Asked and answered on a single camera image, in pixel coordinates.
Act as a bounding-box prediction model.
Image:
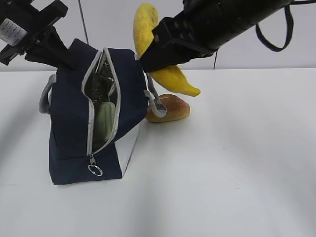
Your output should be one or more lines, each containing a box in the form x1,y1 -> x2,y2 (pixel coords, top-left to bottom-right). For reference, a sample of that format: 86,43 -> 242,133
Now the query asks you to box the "yellow banana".
133,2 -> 200,97

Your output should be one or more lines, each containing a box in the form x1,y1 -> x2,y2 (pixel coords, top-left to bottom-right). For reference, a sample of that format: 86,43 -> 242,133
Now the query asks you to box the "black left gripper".
0,0 -> 76,70

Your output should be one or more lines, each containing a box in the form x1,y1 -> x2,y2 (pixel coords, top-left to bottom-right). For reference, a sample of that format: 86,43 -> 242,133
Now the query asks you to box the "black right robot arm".
140,0 -> 314,72

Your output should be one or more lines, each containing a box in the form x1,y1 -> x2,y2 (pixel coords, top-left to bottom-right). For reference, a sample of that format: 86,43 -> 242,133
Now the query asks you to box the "navy blue lunch bag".
39,39 -> 167,185

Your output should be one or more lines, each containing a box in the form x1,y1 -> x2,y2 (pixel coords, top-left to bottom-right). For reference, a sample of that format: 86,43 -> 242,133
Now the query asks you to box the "brown bread roll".
145,94 -> 191,122

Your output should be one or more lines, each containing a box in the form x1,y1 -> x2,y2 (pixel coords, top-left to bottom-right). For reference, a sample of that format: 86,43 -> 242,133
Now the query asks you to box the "green lidded glass container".
93,102 -> 116,151

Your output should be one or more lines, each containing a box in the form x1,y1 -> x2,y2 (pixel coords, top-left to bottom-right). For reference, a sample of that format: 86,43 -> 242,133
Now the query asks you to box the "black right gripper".
139,0 -> 257,73

